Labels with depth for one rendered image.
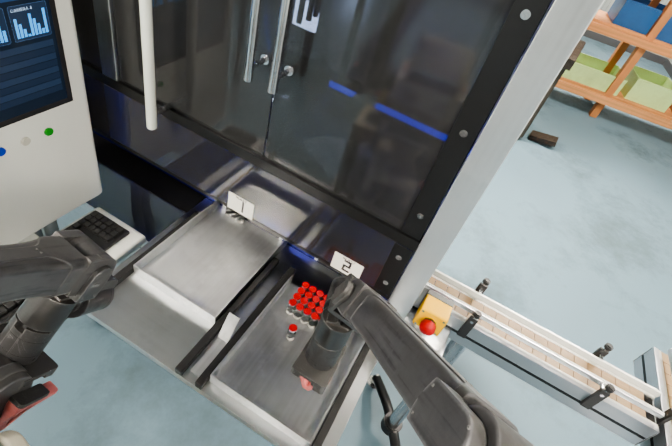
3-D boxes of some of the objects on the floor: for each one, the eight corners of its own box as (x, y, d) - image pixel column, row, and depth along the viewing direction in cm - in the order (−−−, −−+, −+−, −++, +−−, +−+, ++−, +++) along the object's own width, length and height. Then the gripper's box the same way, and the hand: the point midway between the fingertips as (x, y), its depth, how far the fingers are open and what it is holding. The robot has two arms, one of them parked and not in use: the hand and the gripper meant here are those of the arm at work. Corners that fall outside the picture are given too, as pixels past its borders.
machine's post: (320, 422, 179) (748, -354, 44) (332, 430, 178) (811, -342, 43) (312, 436, 175) (766, -384, 39) (325, 445, 173) (838, -372, 38)
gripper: (325, 307, 77) (303, 358, 85) (299, 346, 69) (276, 399, 77) (358, 327, 76) (332, 377, 84) (335, 369, 67) (308, 420, 75)
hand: (307, 385), depth 80 cm, fingers closed
